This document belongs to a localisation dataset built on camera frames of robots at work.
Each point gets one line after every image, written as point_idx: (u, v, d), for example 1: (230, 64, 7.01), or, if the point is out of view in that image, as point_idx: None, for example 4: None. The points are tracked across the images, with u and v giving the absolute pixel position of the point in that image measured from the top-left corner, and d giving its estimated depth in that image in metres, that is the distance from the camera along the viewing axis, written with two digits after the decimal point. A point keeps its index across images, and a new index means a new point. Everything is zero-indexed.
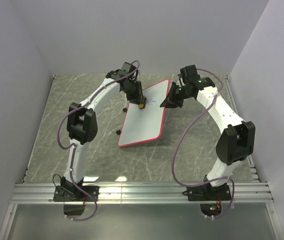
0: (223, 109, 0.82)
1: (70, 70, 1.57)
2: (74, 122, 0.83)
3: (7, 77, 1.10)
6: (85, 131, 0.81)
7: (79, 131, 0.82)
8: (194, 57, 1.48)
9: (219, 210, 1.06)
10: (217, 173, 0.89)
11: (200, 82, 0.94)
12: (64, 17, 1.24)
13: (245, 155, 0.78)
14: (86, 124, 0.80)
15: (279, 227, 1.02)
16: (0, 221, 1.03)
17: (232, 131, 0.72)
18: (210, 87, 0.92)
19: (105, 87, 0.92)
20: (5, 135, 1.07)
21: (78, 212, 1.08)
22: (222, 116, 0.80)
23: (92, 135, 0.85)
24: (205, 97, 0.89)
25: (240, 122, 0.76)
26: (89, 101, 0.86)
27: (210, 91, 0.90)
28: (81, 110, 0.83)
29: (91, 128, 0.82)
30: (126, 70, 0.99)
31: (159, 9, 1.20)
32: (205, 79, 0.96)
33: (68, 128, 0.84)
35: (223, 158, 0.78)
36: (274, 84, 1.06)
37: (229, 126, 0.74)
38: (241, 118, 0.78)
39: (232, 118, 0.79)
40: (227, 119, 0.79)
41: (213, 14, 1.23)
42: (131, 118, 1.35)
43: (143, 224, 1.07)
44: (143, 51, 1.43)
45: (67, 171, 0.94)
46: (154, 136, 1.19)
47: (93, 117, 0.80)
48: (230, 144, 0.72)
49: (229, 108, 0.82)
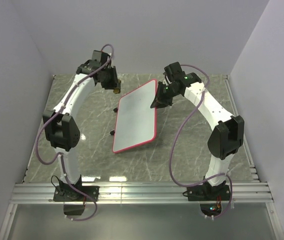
0: (212, 104, 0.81)
1: (70, 70, 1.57)
2: (53, 131, 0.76)
3: (7, 78, 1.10)
6: (67, 138, 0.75)
7: (60, 138, 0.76)
8: (194, 57, 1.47)
9: (219, 210, 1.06)
10: (214, 170, 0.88)
11: (186, 78, 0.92)
12: (65, 16, 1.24)
13: (236, 146, 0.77)
14: (65, 131, 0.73)
15: (279, 227, 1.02)
16: (0, 220, 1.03)
17: (222, 126, 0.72)
18: (197, 82, 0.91)
19: (77, 85, 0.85)
20: (5, 134, 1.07)
21: (78, 212, 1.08)
22: (212, 113, 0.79)
23: (75, 140, 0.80)
24: (193, 94, 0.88)
25: (229, 117, 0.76)
26: (63, 106, 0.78)
27: (198, 87, 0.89)
28: (58, 117, 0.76)
29: (72, 133, 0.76)
30: (97, 60, 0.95)
31: (159, 9, 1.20)
32: (190, 74, 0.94)
33: (48, 138, 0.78)
35: (216, 152, 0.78)
36: (273, 83, 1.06)
37: (219, 123, 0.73)
38: (230, 113, 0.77)
39: (222, 113, 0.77)
40: (216, 115, 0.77)
41: (213, 14, 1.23)
42: (122, 115, 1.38)
43: (144, 224, 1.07)
44: (143, 50, 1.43)
45: (62, 176, 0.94)
46: (148, 139, 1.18)
47: (71, 122, 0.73)
48: (222, 140, 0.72)
49: (218, 104, 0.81)
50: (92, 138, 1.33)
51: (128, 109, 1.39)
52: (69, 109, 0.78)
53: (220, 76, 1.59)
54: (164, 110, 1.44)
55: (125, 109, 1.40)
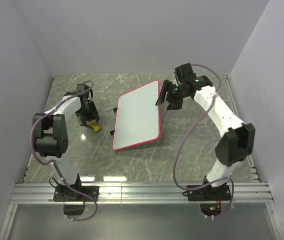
0: (223, 110, 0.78)
1: (70, 70, 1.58)
2: (42, 135, 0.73)
3: (8, 78, 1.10)
6: (57, 140, 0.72)
7: (50, 143, 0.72)
8: (194, 57, 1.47)
9: (219, 210, 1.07)
10: (217, 174, 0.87)
11: (197, 81, 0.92)
12: (64, 17, 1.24)
13: (245, 155, 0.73)
14: (56, 131, 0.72)
15: (279, 227, 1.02)
16: (0, 220, 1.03)
17: (233, 134, 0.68)
18: (208, 86, 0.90)
19: (67, 99, 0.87)
20: (5, 134, 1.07)
21: (78, 212, 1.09)
22: (222, 118, 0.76)
23: (64, 146, 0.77)
24: (203, 97, 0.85)
25: (240, 124, 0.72)
26: (54, 110, 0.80)
27: (208, 91, 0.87)
28: (46, 119, 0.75)
29: (62, 135, 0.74)
30: (81, 90, 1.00)
31: (159, 9, 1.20)
32: (201, 77, 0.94)
33: (35, 145, 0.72)
35: (223, 160, 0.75)
36: (273, 82, 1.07)
37: (230, 130, 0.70)
38: (241, 120, 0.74)
39: (232, 120, 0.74)
40: (226, 121, 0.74)
41: (213, 14, 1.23)
42: (122, 115, 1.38)
43: (144, 225, 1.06)
44: (143, 50, 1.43)
45: (59, 180, 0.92)
46: (153, 137, 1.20)
47: (63, 121, 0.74)
48: (230, 147, 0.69)
49: (228, 109, 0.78)
50: (92, 138, 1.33)
51: (127, 108, 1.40)
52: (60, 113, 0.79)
53: (220, 76, 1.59)
54: (164, 110, 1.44)
55: (124, 109, 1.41)
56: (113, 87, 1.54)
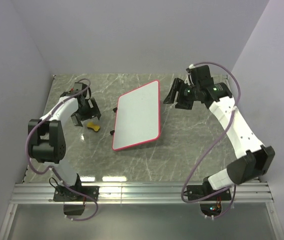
0: (242, 128, 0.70)
1: (70, 70, 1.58)
2: (38, 142, 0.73)
3: (8, 78, 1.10)
6: (54, 147, 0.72)
7: (46, 149, 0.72)
8: (194, 57, 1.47)
9: (219, 210, 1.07)
10: (222, 181, 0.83)
11: (215, 90, 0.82)
12: (64, 17, 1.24)
13: (258, 175, 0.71)
14: (52, 138, 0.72)
15: (279, 227, 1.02)
16: (0, 220, 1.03)
17: (251, 160, 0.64)
18: (226, 97, 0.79)
19: (63, 102, 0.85)
20: (5, 134, 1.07)
21: (78, 212, 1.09)
22: (240, 138, 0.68)
23: (61, 151, 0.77)
24: (221, 110, 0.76)
25: (259, 146, 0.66)
26: (50, 115, 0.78)
27: (227, 104, 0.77)
28: (43, 125, 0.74)
29: (59, 141, 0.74)
30: (78, 89, 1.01)
31: (159, 10, 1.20)
32: (220, 85, 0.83)
33: (32, 152, 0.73)
35: (235, 179, 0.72)
36: (273, 82, 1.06)
37: (247, 153, 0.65)
38: (260, 141, 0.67)
39: (251, 141, 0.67)
40: (244, 142, 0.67)
41: (213, 14, 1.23)
42: (122, 115, 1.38)
43: (144, 224, 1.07)
44: (143, 50, 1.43)
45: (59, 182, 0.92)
46: (154, 137, 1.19)
47: (59, 127, 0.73)
48: (246, 170, 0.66)
49: (248, 127, 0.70)
50: (92, 138, 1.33)
51: (127, 108, 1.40)
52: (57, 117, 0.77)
53: (220, 76, 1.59)
54: (164, 110, 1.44)
55: (124, 109, 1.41)
56: (113, 87, 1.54)
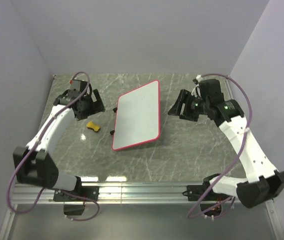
0: (254, 151, 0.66)
1: (70, 70, 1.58)
2: (26, 171, 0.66)
3: (7, 78, 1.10)
6: (43, 178, 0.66)
7: (36, 180, 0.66)
8: (194, 57, 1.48)
9: (219, 210, 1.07)
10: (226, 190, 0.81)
11: (226, 108, 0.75)
12: (64, 17, 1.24)
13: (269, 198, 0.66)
14: (40, 170, 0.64)
15: (279, 227, 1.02)
16: (0, 220, 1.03)
17: (264, 186, 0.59)
18: (239, 117, 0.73)
19: (55, 117, 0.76)
20: (5, 134, 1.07)
21: (78, 212, 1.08)
22: (253, 162, 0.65)
23: (53, 178, 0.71)
24: (233, 131, 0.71)
25: (273, 172, 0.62)
26: (37, 141, 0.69)
27: (239, 124, 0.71)
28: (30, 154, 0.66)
29: (49, 171, 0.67)
30: (76, 89, 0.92)
31: (159, 10, 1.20)
32: (232, 103, 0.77)
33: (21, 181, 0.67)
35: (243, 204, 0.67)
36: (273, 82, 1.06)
37: (261, 180, 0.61)
38: (274, 166, 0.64)
39: (265, 165, 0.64)
40: (257, 167, 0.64)
41: (213, 15, 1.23)
42: (122, 115, 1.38)
43: (144, 224, 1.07)
44: (143, 50, 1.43)
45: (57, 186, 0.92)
46: (153, 137, 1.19)
47: (47, 158, 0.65)
48: (257, 200, 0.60)
49: (261, 150, 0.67)
50: (92, 138, 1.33)
51: (127, 109, 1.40)
52: (45, 144, 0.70)
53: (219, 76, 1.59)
54: (163, 110, 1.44)
55: (124, 109, 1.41)
56: (113, 87, 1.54)
